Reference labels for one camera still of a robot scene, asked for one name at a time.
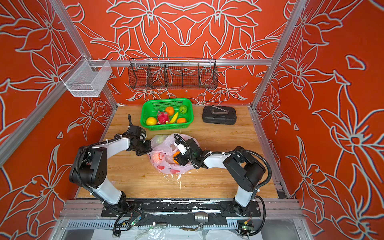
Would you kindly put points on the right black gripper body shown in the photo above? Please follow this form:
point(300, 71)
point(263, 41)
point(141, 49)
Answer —
point(183, 159)

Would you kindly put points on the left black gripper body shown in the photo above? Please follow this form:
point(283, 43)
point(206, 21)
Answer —
point(142, 147)

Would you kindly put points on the orange fruit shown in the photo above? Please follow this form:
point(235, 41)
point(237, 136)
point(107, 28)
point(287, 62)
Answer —
point(176, 158)
point(170, 111)
point(181, 120)

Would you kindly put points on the pink plastic bag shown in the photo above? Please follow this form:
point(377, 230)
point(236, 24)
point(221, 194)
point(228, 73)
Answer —
point(162, 156)

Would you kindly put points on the yellow apple fruit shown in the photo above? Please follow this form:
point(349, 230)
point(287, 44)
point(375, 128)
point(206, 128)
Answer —
point(151, 121)

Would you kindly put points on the red dragon fruit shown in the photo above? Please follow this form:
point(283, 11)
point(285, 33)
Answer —
point(162, 117)

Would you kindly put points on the green fruit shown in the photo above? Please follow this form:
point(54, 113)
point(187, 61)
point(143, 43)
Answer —
point(183, 109)

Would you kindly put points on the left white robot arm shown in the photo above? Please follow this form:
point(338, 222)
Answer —
point(90, 167)

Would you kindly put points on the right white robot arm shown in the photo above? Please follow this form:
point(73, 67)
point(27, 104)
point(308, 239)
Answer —
point(249, 169)

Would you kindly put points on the green plastic basket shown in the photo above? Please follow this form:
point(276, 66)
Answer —
point(151, 108)

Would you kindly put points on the yellow banana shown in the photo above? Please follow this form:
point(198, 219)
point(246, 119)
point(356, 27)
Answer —
point(173, 118)

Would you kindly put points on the black plastic tool case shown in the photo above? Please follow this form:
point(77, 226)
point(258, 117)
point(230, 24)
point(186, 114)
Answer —
point(219, 115)

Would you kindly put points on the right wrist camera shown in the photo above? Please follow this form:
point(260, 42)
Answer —
point(181, 148)

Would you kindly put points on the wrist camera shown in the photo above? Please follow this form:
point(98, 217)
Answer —
point(181, 148)
point(136, 132)

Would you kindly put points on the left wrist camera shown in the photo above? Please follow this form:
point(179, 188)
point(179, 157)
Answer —
point(136, 132)

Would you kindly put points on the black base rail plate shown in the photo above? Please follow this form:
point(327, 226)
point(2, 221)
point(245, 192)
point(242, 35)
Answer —
point(221, 207)

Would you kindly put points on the black wire wall basket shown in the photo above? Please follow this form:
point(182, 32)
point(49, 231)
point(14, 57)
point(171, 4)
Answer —
point(173, 74)

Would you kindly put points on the clear plastic wall bin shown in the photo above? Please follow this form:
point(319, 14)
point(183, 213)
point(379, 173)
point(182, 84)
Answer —
point(86, 80)

